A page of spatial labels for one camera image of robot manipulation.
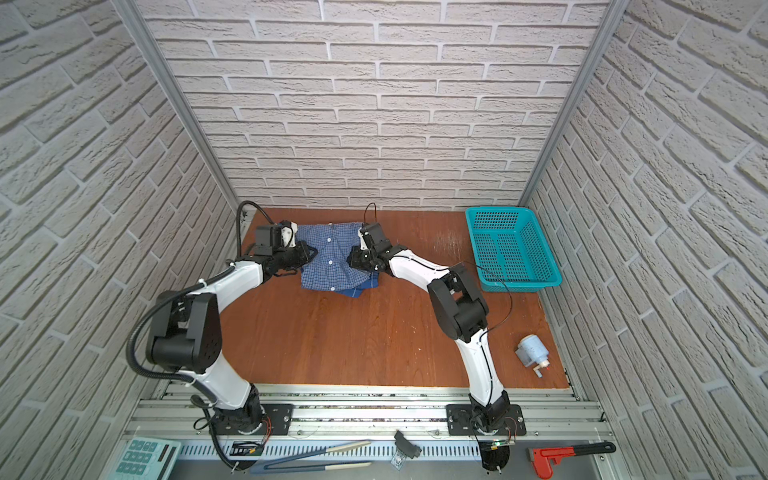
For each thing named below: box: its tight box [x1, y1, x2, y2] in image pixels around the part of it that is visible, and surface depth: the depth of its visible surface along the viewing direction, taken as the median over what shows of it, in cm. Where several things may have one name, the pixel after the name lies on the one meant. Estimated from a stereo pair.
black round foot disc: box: [478, 440, 510, 471], surface depth 72 cm
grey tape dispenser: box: [515, 334, 550, 378], surface depth 81 cm
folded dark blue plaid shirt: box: [334, 271, 379, 298], surface depth 94 cm
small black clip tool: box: [394, 429, 422, 459], surface depth 71 cm
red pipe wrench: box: [528, 442, 616, 479], surface depth 70 cm
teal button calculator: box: [108, 438, 182, 480], surface depth 68 cm
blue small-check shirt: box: [296, 223, 371, 292], surface depth 94 cm
